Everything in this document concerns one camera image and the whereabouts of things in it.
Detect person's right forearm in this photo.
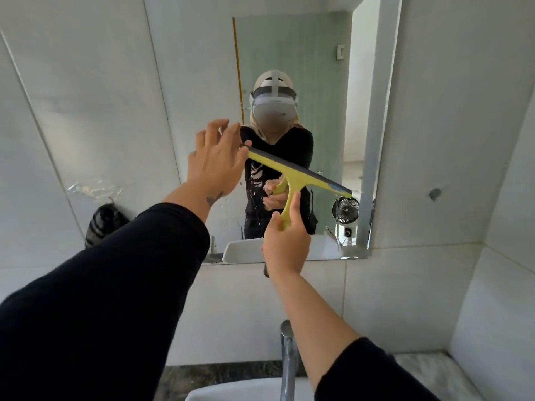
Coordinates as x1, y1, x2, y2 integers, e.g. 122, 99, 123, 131
269, 269, 440, 401

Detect person's left hand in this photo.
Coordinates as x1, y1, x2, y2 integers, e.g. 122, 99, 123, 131
187, 119, 252, 197

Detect yellow window squeegee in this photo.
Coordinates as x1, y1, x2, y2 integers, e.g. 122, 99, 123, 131
242, 144, 353, 278

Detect wall mirror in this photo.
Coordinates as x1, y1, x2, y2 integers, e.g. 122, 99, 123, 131
143, 0, 404, 266

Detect person's left forearm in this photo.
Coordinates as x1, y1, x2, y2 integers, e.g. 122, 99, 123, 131
0, 181, 227, 401

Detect white sink basin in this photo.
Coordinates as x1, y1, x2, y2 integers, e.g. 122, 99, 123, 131
184, 376, 315, 401

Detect person's right hand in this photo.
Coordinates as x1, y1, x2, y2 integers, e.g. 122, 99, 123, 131
262, 192, 312, 281

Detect chrome faucet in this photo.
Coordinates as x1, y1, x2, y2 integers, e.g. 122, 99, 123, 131
279, 320, 302, 401

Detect black striped bag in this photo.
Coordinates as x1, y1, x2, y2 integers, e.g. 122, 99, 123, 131
85, 203, 131, 250

